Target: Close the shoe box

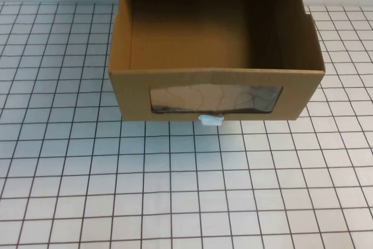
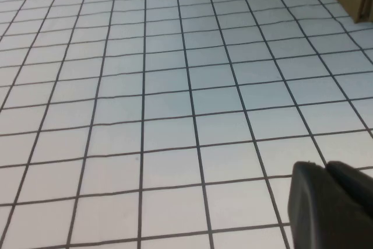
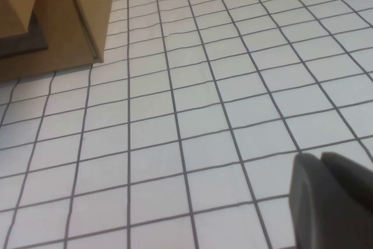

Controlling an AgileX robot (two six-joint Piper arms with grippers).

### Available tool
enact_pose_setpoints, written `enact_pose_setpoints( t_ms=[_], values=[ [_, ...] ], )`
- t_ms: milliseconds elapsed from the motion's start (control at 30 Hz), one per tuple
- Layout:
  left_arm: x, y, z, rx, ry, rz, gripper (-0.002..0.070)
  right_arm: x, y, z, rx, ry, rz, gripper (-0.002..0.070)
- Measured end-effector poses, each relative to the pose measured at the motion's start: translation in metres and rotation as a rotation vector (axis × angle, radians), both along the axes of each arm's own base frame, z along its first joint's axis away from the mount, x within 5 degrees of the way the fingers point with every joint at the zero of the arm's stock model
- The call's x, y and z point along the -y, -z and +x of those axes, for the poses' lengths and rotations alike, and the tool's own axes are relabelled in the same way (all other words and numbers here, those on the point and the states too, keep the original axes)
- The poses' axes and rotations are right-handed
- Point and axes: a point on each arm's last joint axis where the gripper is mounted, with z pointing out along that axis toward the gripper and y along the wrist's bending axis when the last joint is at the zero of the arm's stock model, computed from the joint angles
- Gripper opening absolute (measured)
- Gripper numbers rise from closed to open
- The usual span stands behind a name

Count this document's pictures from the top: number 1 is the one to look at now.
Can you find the cardboard drawer with window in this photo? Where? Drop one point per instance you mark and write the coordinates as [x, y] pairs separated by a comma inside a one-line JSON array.
[[175, 94]]

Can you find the white grid tablecloth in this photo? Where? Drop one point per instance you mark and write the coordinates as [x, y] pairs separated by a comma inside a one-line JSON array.
[[87, 187]]

